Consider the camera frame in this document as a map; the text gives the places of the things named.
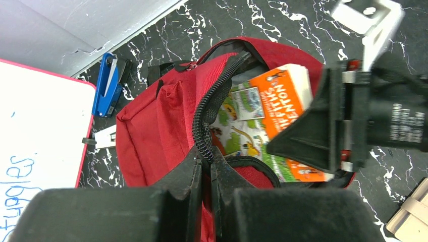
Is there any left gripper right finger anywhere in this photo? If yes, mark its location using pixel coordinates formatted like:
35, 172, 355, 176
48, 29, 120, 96
210, 147, 383, 241

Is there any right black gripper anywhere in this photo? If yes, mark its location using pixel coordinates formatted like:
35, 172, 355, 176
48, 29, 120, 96
267, 60, 427, 173

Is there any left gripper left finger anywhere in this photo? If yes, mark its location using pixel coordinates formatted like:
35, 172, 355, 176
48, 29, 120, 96
9, 148, 202, 241

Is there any orange Treehouse book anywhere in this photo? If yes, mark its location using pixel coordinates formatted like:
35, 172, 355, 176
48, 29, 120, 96
210, 64, 334, 182

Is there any red student backpack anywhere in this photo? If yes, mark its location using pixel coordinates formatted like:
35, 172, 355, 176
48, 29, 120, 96
116, 37, 354, 241

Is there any beige small wallet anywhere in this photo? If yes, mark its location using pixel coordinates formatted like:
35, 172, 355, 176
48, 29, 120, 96
386, 177, 427, 242

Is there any blue stapler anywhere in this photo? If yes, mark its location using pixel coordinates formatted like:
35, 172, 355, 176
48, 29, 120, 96
82, 52, 133, 150

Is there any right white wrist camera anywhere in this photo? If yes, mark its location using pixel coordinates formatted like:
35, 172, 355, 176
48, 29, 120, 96
331, 0, 404, 72

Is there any white board pink frame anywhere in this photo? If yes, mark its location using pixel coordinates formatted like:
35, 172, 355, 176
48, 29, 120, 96
1, 60, 95, 241

